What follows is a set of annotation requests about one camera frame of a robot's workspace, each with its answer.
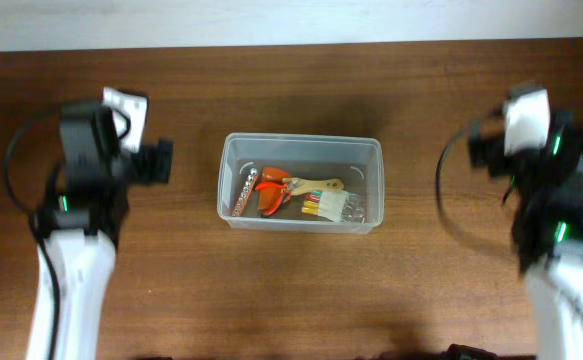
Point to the pack of coloured bits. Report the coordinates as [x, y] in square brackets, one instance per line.
[336, 206]

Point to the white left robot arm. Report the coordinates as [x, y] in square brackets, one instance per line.
[77, 226]

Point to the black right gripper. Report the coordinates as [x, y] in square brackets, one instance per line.
[487, 148]

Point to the clear plastic container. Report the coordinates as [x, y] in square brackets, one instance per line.
[357, 162]

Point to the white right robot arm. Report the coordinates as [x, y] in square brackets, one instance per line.
[547, 230]

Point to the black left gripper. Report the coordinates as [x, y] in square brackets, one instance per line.
[154, 161]

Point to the orange scraper wooden handle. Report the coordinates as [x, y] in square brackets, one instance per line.
[300, 186]

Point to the red handled cutting pliers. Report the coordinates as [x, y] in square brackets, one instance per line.
[272, 196]

